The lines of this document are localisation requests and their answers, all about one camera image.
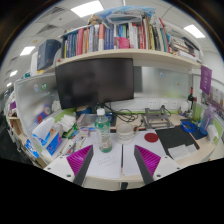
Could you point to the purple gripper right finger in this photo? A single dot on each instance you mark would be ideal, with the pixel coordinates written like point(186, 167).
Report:
point(147, 162)

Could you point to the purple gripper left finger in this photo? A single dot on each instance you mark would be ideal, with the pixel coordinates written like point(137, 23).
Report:
point(79, 163)

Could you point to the green plastic water bottle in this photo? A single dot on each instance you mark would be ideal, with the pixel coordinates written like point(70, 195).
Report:
point(102, 126)

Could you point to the white paper sheet right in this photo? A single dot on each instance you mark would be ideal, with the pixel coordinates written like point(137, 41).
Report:
point(149, 146)

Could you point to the white paper sheet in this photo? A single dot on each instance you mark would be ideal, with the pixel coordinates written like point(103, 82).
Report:
point(104, 165)
point(149, 146)

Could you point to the red round coaster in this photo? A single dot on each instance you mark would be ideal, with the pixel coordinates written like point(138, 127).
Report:
point(151, 137)

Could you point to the white paper sheet left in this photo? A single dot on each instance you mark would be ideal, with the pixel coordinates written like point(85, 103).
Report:
point(104, 165)

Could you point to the white folded cloth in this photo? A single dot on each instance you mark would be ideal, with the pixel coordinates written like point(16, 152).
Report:
point(179, 152)

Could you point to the black mouse pad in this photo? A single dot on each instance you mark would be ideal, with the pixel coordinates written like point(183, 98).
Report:
point(173, 137)

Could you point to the white ceramic mug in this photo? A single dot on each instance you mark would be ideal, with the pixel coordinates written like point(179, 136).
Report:
point(125, 133)

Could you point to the blue tissue box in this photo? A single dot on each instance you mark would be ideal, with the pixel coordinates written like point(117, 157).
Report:
point(48, 135)

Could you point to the grey metal laptop stand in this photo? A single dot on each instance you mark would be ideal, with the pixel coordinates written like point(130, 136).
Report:
point(157, 119)

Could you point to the dark wine bottle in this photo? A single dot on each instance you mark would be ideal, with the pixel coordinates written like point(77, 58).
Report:
point(190, 99)

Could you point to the purple spray bottle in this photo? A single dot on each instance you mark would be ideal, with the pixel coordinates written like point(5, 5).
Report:
point(207, 119)

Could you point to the black computer monitor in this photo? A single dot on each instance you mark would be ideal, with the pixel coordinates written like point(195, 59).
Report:
point(95, 81)

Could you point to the purple hanging sign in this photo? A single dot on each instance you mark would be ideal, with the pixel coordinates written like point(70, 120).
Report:
point(205, 82)

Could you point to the white wooden bookshelf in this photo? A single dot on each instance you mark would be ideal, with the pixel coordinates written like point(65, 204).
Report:
point(141, 57)

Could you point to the dark blue storage box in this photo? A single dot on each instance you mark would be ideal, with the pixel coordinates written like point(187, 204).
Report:
point(46, 53)

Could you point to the row of books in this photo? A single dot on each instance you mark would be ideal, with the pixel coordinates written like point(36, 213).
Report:
point(123, 33)

